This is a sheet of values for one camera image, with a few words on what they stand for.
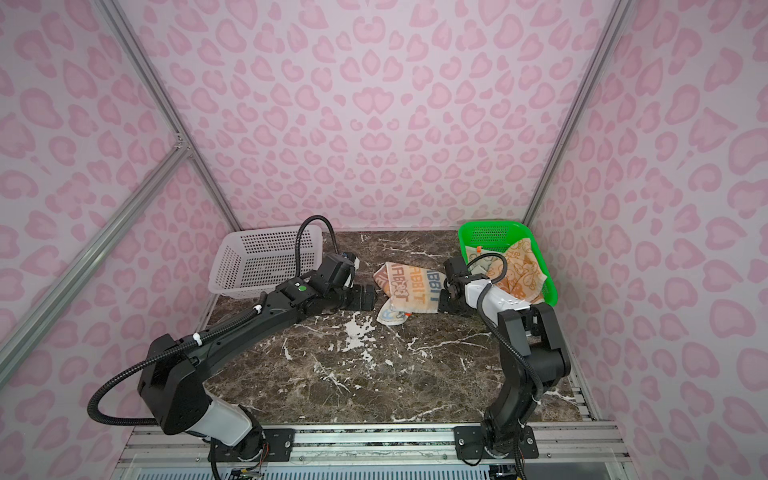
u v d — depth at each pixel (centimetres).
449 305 86
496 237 115
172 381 41
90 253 63
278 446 73
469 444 73
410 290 98
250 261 110
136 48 74
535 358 47
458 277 76
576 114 86
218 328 48
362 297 72
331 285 63
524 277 100
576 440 75
